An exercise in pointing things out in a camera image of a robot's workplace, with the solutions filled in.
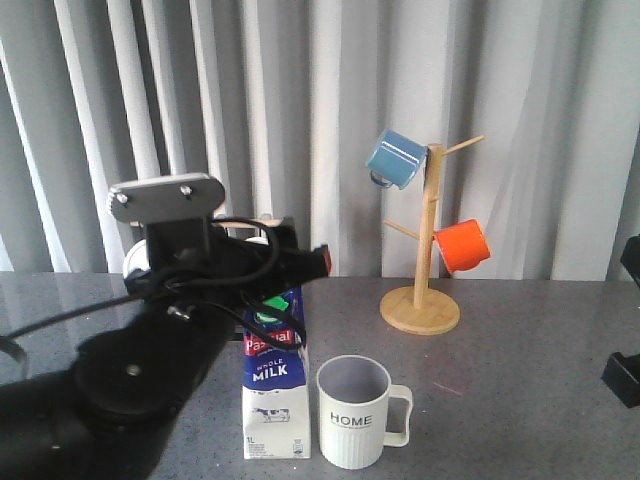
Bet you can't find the white smiley mug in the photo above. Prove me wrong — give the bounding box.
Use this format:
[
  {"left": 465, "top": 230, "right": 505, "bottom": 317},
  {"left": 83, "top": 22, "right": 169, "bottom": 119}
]
[{"left": 122, "top": 240, "right": 150, "bottom": 277}]

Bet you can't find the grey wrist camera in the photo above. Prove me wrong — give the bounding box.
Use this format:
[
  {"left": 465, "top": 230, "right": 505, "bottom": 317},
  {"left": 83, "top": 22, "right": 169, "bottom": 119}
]
[{"left": 108, "top": 173, "right": 225, "bottom": 224}]

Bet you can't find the black cable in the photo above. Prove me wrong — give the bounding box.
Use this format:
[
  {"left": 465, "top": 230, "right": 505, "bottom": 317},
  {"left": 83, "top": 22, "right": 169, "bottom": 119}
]
[{"left": 0, "top": 215, "right": 307, "bottom": 374}]

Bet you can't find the wooden mug tree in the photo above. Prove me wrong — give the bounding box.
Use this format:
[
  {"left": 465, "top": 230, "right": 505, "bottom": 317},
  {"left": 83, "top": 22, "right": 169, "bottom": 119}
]
[{"left": 379, "top": 135, "right": 485, "bottom": 336}]

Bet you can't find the cream HOME mug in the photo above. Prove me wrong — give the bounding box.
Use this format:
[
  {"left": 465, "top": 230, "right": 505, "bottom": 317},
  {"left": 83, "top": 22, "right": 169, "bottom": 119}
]
[{"left": 316, "top": 355, "right": 413, "bottom": 470}]

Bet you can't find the blue white milk carton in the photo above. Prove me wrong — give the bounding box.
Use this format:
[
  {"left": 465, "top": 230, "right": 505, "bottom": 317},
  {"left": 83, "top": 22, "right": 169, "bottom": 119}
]
[{"left": 241, "top": 285, "right": 312, "bottom": 461}]

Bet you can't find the black wire mug rack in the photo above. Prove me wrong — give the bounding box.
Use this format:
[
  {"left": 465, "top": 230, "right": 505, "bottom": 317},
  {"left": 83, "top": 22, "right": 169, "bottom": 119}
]
[{"left": 206, "top": 216, "right": 295, "bottom": 237}]

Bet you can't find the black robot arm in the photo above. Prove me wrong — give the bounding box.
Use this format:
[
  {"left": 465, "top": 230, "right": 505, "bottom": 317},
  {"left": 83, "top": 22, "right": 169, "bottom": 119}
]
[{"left": 1, "top": 217, "right": 331, "bottom": 479}]

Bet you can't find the orange enamel mug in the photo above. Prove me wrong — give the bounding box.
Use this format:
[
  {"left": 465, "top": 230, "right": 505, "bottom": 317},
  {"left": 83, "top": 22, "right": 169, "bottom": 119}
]
[{"left": 434, "top": 219, "right": 491, "bottom": 273}]

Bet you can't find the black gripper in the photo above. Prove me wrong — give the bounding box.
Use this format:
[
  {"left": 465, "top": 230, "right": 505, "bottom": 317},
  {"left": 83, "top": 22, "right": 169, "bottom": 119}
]
[{"left": 125, "top": 216, "right": 331, "bottom": 302}]

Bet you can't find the blue enamel mug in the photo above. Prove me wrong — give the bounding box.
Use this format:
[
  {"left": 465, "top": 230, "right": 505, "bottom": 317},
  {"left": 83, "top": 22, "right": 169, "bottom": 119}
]
[{"left": 366, "top": 129, "right": 428, "bottom": 190}]

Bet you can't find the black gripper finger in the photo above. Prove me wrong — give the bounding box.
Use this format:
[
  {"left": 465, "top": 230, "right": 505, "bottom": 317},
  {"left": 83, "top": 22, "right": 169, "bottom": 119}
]
[
  {"left": 620, "top": 235, "right": 640, "bottom": 287},
  {"left": 601, "top": 352, "right": 639, "bottom": 408}
]

